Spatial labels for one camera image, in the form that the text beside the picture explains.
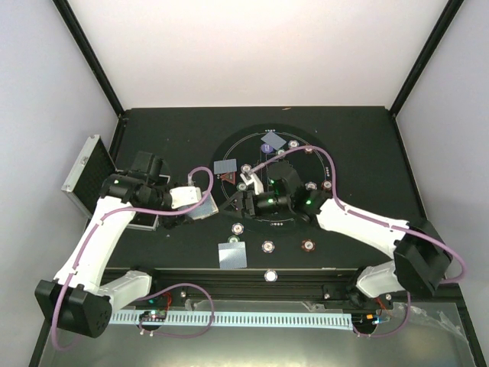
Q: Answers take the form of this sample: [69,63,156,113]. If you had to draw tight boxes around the blue playing card deck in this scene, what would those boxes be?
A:
[187,195,219,220]

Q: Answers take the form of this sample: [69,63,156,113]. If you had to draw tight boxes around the red poker chip stack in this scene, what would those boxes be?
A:
[301,239,316,252]

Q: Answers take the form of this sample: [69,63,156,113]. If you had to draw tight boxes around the blue poker chip stack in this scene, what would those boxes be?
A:
[261,241,275,254]

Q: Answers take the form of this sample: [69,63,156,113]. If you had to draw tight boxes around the purple round blind button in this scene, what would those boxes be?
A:
[261,143,274,154]

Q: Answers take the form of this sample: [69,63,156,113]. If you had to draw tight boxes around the dealt blue card top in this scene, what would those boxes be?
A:
[261,131,287,151]

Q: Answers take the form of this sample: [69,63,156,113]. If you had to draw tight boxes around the dealt blue card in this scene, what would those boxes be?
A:
[261,131,287,151]
[218,242,248,270]
[213,159,237,175]

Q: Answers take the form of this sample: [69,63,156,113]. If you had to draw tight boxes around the red triangular dealer button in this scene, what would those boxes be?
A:
[220,171,236,185]

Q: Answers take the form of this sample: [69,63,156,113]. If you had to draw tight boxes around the white chip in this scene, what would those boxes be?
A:
[264,269,278,282]

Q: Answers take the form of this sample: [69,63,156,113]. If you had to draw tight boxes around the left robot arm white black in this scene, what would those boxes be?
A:
[34,152,202,338]

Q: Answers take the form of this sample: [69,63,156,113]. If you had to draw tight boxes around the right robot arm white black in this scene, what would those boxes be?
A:
[219,161,453,308]

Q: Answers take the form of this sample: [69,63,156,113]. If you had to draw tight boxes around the round black poker mat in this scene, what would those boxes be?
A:
[211,124,333,234]

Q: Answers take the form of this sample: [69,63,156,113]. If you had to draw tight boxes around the aluminium poker chip case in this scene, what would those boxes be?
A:
[61,135,170,219]

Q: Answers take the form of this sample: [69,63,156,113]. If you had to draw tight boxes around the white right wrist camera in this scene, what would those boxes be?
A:
[240,171,264,195]

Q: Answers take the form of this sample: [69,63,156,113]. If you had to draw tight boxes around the white slotted cable duct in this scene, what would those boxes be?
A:
[109,310,353,331]

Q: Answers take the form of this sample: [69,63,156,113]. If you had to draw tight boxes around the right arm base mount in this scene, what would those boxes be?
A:
[322,282,393,336]

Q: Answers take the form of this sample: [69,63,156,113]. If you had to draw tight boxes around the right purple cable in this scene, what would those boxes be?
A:
[250,145,469,339]

